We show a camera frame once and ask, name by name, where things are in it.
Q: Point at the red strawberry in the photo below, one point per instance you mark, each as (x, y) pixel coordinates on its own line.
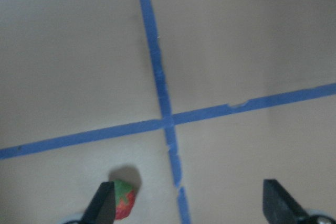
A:
(125, 196)

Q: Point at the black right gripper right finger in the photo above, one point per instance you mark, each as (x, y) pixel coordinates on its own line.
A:
(280, 207)

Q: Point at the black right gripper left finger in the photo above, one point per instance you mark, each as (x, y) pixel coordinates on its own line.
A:
(102, 206)

